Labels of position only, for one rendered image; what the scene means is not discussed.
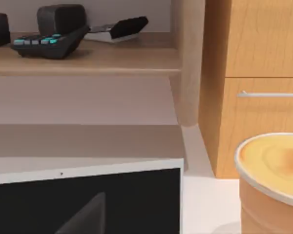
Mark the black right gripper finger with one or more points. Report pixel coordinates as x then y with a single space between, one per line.
92 219

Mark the white framed blackboard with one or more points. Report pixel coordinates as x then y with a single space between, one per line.
141 200

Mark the open wooden shelf unit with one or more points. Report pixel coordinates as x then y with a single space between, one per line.
127 61

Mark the wooden cupboard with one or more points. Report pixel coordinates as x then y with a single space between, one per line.
212 97

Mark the black calculator with teal keys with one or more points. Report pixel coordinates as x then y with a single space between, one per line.
56 47

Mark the orange cup of coffee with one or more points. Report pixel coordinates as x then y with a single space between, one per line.
271 195

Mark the wooden drawer front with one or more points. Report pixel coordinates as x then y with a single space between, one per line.
258 117

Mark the black and white stapler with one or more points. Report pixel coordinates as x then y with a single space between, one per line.
127 26

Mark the wooden cupboard door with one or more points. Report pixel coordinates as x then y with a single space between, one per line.
266 36

